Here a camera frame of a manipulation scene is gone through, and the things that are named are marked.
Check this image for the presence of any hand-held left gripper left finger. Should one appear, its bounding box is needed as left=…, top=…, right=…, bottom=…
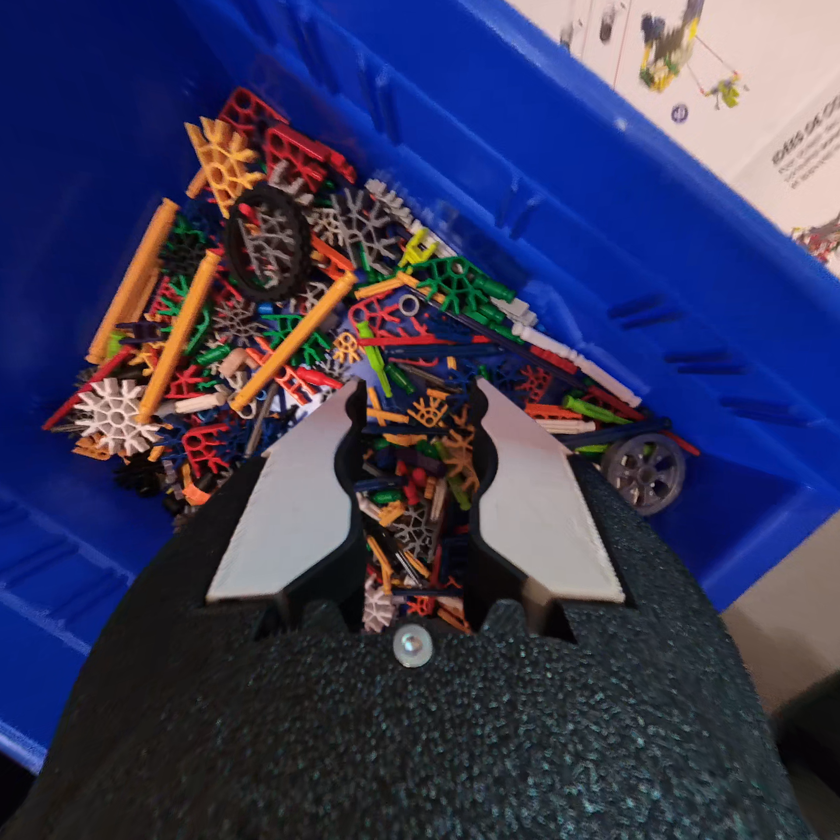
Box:
left=205, top=379, right=368, bottom=605

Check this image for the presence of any blue plastic parts bin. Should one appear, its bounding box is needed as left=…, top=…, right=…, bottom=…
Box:
left=0, top=0, right=840, bottom=775

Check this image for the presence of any grey plastic toy wheel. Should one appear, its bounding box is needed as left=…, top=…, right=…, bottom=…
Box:
left=600, top=433, right=686, bottom=514

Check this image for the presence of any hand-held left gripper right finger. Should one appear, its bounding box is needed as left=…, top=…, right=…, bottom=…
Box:
left=465, top=377, right=627, bottom=636

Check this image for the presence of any pile of colourful toy pieces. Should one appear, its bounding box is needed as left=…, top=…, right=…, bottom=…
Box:
left=42, top=85, right=700, bottom=634

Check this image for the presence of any black rubber toy tire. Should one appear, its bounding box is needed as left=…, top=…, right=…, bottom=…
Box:
left=223, top=182, right=315, bottom=303

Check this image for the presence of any white printed instruction sheet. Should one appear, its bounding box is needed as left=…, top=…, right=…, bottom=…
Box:
left=505, top=0, right=840, bottom=277

